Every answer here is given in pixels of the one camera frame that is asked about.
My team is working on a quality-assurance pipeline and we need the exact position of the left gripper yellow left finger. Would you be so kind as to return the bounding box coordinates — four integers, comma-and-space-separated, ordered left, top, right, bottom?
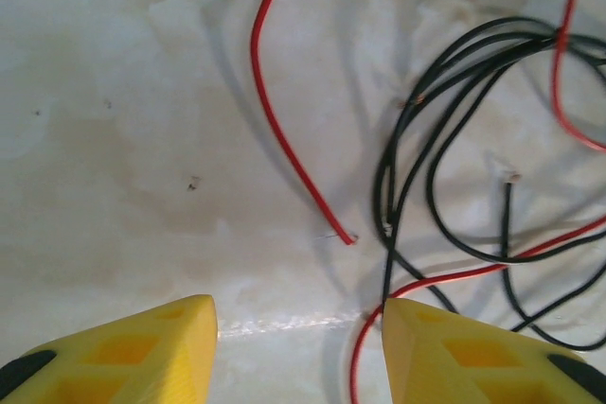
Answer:
0, 293, 219, 404

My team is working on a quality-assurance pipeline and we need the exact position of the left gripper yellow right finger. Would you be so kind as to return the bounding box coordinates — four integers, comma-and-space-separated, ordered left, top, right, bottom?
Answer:
381, 297, 606, 404

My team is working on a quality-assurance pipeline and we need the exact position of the thin red cable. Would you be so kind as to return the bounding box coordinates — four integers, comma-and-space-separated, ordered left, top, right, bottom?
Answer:
349, 0, 606, 404
250, 0, 359, 247

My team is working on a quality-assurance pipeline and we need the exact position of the thin black cable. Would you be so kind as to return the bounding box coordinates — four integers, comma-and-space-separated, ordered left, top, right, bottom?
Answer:
499, 179, 606, 353
373, 15, 606, 239
381, 32, 606, 315

